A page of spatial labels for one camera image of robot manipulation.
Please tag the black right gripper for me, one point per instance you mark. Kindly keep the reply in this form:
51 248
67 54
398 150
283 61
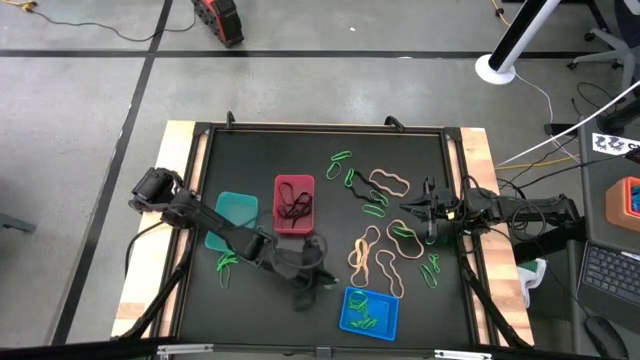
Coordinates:
447 207

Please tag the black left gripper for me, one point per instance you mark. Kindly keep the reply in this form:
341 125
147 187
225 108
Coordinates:
290 265

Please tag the green rubber band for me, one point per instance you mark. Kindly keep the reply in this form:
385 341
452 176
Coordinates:
434 260
347 178
382 200
369 324
366 207
400 230
225 260
334 157
352 324
425 272
350 298
361 312
430 241
328 172

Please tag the tan rubber band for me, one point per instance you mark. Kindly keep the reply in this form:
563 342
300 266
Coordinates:
359 285
371 177
372 227
389 234
378 257

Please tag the black rubber band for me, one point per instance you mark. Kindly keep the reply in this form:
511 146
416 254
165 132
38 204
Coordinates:
300 204
292 216
362 187

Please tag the teal plastic basket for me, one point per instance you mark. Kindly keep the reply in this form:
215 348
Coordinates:
237 207

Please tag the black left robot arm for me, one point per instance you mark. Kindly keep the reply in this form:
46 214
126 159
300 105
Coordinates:
210 220

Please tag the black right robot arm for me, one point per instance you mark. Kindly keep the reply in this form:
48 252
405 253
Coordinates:
525 207

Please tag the blue plastic basket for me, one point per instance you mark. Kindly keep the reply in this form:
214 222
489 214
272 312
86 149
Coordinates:
385 310

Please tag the black table clamp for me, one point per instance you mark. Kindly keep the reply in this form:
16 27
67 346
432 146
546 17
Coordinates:
395 122
230 120

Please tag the red plastic basket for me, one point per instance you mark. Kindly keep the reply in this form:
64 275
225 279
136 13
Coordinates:
307 182

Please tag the green white bag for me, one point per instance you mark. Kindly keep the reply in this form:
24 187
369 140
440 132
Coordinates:
532 275

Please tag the black floor power strip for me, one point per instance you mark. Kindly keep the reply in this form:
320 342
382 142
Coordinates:
560 129

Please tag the black side desk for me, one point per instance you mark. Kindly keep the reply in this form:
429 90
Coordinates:
595 220

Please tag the orange box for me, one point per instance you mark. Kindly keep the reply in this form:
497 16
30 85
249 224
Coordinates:
617 205

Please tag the white printed paper tag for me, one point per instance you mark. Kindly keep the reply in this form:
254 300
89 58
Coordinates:
612 144

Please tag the dark laptop keyboard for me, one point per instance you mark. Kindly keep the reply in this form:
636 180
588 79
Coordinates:
612 272

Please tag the white floor stand pole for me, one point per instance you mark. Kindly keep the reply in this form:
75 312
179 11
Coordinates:
520 30

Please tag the blue plastic parts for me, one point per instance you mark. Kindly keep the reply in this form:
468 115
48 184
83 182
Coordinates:
636 199

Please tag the black tube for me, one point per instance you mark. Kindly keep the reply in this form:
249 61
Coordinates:
622 117

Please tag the black computer mouse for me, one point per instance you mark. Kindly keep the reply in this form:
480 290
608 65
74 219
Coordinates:
605 337

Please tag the grey office chair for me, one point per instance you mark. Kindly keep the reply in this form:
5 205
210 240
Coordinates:
617 52

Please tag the red black floor device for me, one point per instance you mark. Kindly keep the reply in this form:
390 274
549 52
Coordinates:
220 20

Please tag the grey chair base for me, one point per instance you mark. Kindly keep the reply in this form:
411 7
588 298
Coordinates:
15 223

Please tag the silver beam bracket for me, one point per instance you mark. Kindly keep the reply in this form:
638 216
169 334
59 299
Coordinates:
182 348
462 355

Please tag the black overhead frame beam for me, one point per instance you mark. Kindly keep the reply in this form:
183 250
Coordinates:
75 352

